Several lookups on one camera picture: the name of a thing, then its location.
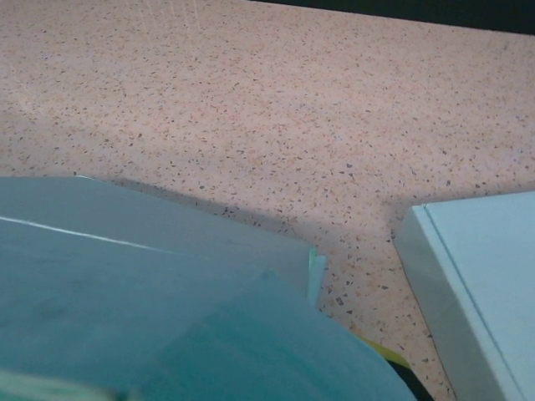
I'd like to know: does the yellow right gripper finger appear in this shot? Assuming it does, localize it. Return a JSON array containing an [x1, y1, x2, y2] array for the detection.
[[359, 336, 436, 401]]

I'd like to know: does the light teal paper box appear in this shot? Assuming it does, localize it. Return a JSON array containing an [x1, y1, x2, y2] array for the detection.
[[0, 175, 419, 401], [395, 191, 535, 401]]

